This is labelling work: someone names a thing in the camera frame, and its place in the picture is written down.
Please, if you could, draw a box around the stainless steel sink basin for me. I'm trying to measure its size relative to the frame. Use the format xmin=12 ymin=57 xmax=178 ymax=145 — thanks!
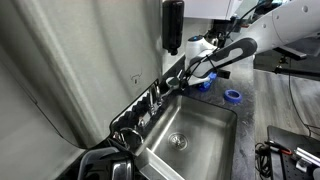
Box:
xmin=135 ymin=95 xmax=237 ymax=180

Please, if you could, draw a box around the round metal sink drain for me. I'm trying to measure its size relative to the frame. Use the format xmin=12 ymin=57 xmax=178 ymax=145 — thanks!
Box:
xmin=168 ymin=133 xmax=188 ymax=151

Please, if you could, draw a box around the chrome sink faucet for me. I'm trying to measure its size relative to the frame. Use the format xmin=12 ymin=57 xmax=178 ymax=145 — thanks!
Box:
xmin=149 ymin=82 xmax=172 ymax=116

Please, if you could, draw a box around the black cable on floor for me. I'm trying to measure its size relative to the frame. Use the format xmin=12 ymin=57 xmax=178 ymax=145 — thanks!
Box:
xmin=287 ymin=66 xmax=320 ymax=138

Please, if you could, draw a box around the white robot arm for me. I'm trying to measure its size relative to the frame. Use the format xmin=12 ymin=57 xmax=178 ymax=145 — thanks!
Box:
xmin=183 ymin=0 xmax=320 ymax=86

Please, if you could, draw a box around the blue masking tape roll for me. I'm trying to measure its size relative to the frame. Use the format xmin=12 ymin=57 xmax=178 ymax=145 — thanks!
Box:
xmin=224 ymin=89 xmax=242 ymax=103

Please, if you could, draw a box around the black equipment board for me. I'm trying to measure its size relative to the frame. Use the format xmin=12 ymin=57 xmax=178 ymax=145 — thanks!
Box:
xmin=266 ymin=125 xmax=320 ymax=180

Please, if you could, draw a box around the blue dish soap bottle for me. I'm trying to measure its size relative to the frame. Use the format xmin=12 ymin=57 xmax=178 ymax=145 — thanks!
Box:
xmin=198 ymin=72 xmax=217 ymax=92

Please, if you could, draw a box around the black wall soap dispenser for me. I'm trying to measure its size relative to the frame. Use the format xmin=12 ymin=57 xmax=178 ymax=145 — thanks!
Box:
xmin=162 ymin=0 xmax=184 ymax=56

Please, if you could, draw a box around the white bowl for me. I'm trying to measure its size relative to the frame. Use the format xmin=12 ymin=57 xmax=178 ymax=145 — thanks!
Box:
xmin=166 ymin=77 xmax=180 ymax=89

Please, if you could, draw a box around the black dish rack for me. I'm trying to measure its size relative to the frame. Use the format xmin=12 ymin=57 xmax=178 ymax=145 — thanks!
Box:
xmin=77 ymin=147 xmax=135 ymax=180

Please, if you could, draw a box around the red handled tool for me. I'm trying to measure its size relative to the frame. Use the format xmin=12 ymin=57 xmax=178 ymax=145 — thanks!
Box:
xmin=265 ymin=140 xmax=293 ymax=155

